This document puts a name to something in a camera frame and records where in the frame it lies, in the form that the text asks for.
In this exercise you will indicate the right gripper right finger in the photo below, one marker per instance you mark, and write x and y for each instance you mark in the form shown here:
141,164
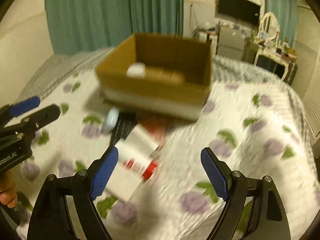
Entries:
267,217

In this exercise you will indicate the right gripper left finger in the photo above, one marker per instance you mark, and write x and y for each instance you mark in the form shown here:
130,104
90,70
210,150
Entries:
51,219

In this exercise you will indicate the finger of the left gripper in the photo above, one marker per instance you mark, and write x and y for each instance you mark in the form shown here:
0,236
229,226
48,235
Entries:
12,111
32,123

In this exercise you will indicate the pale blue earbuds case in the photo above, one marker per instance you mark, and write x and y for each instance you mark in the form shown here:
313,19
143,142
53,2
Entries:
110,121

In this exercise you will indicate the black remote control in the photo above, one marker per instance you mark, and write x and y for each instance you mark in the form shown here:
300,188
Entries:
125,124

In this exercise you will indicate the white power bank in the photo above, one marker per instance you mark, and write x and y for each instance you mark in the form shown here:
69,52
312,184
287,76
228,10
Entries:
136,149

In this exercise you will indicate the pink patterned box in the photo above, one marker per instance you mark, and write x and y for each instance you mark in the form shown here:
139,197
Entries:
156,126

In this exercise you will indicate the large white power adapter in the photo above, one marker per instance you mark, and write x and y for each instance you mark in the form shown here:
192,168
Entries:
123,183

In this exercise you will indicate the white bottle red cap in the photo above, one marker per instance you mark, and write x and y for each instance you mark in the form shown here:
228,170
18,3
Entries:
147,168

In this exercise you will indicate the person's left hand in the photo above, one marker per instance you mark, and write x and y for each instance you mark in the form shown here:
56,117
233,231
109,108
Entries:
8,195

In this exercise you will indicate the white floral quilt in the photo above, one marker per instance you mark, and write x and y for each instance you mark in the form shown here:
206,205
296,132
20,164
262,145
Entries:
250,126

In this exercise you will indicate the large green curtain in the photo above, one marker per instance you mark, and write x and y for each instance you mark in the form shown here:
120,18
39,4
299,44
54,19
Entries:
86,25

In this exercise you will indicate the white round case in box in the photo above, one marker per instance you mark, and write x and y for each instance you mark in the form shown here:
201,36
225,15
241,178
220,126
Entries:
136,70

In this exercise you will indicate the brown cardboard box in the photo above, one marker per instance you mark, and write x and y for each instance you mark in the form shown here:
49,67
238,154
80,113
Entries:
177,79

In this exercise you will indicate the white dressing table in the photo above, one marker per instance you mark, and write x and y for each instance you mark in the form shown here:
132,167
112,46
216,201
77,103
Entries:
282,65

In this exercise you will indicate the grey mini fridge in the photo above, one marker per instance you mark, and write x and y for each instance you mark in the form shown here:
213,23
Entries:
231,43

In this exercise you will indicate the white oval vanity mirror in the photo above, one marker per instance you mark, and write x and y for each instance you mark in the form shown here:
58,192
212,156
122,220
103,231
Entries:
269,28

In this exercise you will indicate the green window curtain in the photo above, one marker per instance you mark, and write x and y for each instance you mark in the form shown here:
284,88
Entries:
286,12

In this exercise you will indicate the black wall television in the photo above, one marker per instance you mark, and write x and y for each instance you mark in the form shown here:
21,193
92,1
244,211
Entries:
243,10

